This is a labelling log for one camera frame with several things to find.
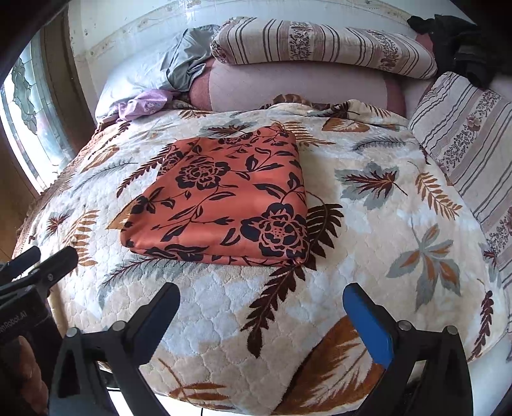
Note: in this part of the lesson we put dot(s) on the orange floral cloth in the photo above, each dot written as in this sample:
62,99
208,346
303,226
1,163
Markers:
224,200

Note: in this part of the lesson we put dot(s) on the leaf print blanket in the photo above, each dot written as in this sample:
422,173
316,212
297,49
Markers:
360,240

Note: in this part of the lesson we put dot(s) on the patterned glass window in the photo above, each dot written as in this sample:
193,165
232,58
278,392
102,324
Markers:
32,108

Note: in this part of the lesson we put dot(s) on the striped floral pillow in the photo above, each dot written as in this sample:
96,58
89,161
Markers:
320,44
468,136

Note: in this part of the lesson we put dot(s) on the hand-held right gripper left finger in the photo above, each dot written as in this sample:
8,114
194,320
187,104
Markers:
158,316

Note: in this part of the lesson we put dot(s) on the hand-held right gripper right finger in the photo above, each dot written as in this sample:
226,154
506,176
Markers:
368,324

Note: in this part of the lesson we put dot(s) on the white pillow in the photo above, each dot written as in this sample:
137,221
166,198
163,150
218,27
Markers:
132,76

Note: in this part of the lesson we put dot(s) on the grey cloth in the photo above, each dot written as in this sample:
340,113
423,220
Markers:
188,60

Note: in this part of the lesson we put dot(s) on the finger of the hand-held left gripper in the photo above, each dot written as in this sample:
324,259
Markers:
60,264
24,260

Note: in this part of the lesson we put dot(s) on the person's left hand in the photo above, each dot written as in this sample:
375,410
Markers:
30,376

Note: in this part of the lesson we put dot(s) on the black clothes pile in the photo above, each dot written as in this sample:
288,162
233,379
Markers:
460,44

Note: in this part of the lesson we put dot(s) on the pink bolster pillow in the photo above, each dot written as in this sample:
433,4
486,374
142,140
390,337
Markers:
288,86

